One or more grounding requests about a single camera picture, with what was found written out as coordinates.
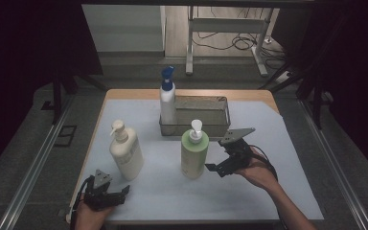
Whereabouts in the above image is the person's left hand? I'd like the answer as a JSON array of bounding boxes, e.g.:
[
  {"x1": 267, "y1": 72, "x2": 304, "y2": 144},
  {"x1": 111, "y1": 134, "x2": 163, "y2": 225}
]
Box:
[{"x1": 73, "y1": 200, "x2": 116, "y2": 230}]

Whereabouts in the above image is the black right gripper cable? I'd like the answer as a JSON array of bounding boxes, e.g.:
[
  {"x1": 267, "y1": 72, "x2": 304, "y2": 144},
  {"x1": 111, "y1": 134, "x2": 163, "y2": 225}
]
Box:
[{"x1": 249, "y1": 144, "x2": 289, "y2": 230}]

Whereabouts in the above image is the cream ribbed pump bottle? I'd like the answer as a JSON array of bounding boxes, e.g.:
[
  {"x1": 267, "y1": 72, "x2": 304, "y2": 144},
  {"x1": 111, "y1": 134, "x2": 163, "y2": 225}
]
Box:
[{"x1": 108, "y1": 119, "x2": 145, "y2": 181}]

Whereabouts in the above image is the pale blue table mat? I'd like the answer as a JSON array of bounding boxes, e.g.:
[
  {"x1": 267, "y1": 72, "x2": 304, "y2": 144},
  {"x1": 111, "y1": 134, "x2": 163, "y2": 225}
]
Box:
[{"x1": 75, "y1": 99, "x2": 325, "y2": 223}]

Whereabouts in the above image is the person's right hand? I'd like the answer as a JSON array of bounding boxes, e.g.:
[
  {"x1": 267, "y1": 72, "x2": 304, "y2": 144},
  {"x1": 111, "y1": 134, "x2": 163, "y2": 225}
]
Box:
[{"x1": 235, "y1": 148, "x2": 281, "y2": 194}]

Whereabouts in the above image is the white board panel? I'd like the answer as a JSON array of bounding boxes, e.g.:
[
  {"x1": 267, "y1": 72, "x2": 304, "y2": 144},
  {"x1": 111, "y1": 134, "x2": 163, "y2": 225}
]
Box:
[{"x1": 80, "y1": 4, "x2": 167, "y2": 54}]

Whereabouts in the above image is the grey metal mesh basket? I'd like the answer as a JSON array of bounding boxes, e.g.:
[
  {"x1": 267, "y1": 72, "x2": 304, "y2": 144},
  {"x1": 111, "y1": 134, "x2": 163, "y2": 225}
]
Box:
[{"x1": 158, "y1": 95, "x2": 232, "y2": 138}]

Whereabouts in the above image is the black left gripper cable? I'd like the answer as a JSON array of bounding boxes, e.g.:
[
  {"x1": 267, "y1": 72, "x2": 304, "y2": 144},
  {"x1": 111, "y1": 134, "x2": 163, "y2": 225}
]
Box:
[{"x1": 69, "y1": 176, "x2": 94, "y2": 230}]

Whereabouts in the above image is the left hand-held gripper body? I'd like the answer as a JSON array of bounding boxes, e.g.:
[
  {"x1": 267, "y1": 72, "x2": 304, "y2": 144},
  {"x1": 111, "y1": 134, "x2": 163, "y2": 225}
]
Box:
[{"x1": 83, "y1": 168, "x2": 123, "y2": 212}]

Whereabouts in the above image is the tangle of black floor cables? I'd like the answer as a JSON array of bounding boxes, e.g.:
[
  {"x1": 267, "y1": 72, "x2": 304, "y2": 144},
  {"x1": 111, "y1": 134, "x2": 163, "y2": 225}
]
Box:
[{"x1": 193, "y1": 8, "x2": 287, "y2": 70}]

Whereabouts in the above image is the black metal stand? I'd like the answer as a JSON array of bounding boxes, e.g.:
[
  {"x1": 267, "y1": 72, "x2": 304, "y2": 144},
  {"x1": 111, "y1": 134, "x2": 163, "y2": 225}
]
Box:
[
  {"x1": 258, "y1": 61, "x2": 325, "y2": 130},
  {"x1": 51, "y1": 71, "x2": 107, "y2": 126}
]

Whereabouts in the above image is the white metal desk frame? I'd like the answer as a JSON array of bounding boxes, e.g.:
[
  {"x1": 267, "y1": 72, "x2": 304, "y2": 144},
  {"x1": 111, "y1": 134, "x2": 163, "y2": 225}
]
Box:
[{"x1": 185, "y1": 6, "x2": 269, "y2": 78}]

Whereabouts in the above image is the white power strip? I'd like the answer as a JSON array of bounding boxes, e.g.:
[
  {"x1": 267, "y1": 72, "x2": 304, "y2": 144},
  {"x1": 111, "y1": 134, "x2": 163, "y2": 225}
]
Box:
[{"x1": 276, "y1": 70, "x2": 293, "y2": 84}]

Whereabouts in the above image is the white bottle with blue pump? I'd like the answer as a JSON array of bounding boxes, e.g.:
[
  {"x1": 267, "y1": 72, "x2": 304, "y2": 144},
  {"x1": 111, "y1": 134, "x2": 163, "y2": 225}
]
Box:
[{"x1": 159, "y1": 65, "x2": 177, "y2": 135}]

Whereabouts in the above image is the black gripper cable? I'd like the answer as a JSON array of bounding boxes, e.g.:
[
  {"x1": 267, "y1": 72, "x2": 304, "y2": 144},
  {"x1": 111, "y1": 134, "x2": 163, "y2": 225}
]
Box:
[
  {"x1": 69, "y1": 176, "x2": 94, "y2": 230},
  {"x1": 249, "y1": 144, "x2": 289, "y2": 230}
]

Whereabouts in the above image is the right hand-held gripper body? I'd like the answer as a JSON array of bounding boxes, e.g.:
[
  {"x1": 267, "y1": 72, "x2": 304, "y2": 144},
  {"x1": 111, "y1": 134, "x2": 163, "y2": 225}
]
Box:
[{"x1": 218, "y1": 127, "x2": 257, "y2": 173}]

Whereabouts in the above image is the green pump bottle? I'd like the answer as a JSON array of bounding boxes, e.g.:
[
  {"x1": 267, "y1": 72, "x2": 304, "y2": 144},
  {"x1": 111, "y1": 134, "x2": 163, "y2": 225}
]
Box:
[{"x1": 180, "y1": 119, "x2": 210, "y2": 180}]

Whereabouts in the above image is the aluminium floor rail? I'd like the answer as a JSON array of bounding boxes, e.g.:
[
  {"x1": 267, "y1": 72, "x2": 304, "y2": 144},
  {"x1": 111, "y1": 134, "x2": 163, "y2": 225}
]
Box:
[
  {"x1": 0, "y1": 95, "x2": 75, "y2": 230},
  {"x1": 299, "y1": 99, "x2": 368, "y2": 230}
]

